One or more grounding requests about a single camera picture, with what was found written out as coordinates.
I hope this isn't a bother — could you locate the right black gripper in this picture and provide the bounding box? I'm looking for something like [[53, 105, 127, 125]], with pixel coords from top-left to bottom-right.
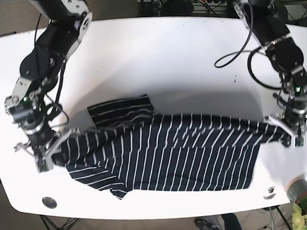
[[14, 123, 80, 173]]

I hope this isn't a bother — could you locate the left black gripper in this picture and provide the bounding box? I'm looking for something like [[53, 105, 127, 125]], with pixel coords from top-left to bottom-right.
[[264, 97, 307, 147]]

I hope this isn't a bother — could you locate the black white striped T-shirt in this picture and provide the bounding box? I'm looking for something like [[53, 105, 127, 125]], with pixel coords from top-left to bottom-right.
[[52, 95, 290, 199]]

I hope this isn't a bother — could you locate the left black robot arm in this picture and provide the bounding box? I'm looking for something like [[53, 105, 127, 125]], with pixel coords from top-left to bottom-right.
[[233, 0, 307, 147]]

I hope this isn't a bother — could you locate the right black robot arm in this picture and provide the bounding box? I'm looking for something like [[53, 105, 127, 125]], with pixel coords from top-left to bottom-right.
[[4, 0, 93, 173]]

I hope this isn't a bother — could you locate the left silver table grommet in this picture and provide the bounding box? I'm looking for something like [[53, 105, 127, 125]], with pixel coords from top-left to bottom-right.
[[42, 196, 57, 209]]

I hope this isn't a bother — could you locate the silver table grommet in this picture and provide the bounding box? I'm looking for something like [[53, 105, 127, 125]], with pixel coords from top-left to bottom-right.
[[263, 186, 277, 200], [42, 196, 57, 209]]

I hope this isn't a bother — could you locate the grey plant pot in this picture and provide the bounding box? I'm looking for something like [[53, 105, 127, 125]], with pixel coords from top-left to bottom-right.
[[285, 177, 307, 204]]

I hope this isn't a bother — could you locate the right silver table grommet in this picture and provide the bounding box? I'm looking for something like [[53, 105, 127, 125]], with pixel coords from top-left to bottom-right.
[[263, 186, 277, 200]]

